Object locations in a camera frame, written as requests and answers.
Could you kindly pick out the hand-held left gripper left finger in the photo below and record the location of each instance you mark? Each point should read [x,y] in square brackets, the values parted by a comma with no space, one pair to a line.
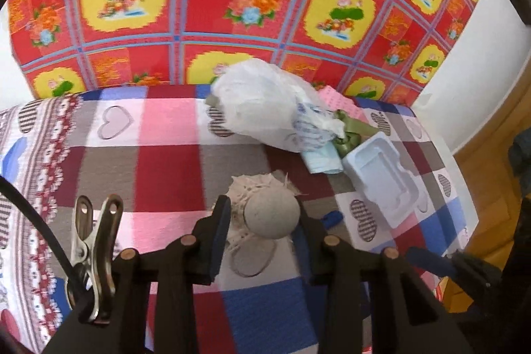
[220,238]

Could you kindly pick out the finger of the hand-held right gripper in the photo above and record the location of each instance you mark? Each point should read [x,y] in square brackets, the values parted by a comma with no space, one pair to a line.
[427,260]

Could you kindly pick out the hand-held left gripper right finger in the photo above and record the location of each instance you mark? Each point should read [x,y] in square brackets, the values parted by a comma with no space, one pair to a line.
[303,254]

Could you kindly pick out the grey ball with paper shreds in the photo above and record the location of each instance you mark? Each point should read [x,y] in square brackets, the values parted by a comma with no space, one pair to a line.
[269,213]

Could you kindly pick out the pale blue plastic packet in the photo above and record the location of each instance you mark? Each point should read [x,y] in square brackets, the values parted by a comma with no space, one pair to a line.
[323,162]

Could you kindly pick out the white plastic tray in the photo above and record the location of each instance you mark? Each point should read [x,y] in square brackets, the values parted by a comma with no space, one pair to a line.
[373,171]

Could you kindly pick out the green ribbon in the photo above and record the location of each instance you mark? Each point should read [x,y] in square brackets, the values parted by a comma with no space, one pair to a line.
[346,146]

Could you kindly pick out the white printed plastic bag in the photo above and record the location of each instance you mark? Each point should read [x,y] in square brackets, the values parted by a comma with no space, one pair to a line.
[257,101]

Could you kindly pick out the pink textured cloth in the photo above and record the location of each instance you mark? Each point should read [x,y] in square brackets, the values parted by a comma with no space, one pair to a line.
[338,99]

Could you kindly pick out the checked heart print blanket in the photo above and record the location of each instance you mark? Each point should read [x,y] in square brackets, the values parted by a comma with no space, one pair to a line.
[166,171]

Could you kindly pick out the metal clip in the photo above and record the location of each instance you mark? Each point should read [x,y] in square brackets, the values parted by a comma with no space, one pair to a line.
[97,242]

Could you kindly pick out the red floral printed cloth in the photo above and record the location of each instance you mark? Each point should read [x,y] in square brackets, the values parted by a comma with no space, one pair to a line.
[199,5]

